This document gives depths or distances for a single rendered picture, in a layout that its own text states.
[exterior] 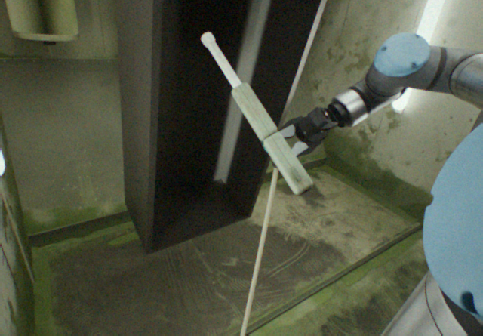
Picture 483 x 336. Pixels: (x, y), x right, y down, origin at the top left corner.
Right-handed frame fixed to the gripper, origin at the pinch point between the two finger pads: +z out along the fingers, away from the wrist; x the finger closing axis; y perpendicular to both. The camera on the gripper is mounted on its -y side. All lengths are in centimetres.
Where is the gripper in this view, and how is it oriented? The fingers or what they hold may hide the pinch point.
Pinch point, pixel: (273, 152)
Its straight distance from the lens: 72.6
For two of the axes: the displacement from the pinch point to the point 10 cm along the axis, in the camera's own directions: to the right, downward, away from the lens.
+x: -5.1, -8.3, 2.1
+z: -8.5, 5.2, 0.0
